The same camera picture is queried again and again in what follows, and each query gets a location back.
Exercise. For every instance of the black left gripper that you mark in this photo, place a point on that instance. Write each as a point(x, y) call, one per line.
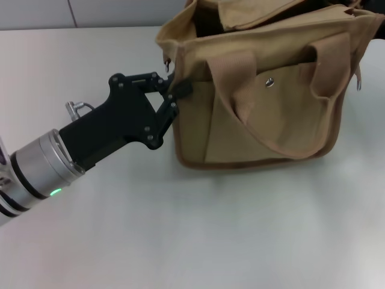
point(120, 120)

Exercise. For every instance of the khaki canvas food bag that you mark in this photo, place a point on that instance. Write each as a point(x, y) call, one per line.
point(264, 120)

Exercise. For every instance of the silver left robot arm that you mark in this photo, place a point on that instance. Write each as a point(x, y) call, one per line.
point(39, 168)

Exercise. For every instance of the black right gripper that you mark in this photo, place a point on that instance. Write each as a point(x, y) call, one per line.
point(379, 30)

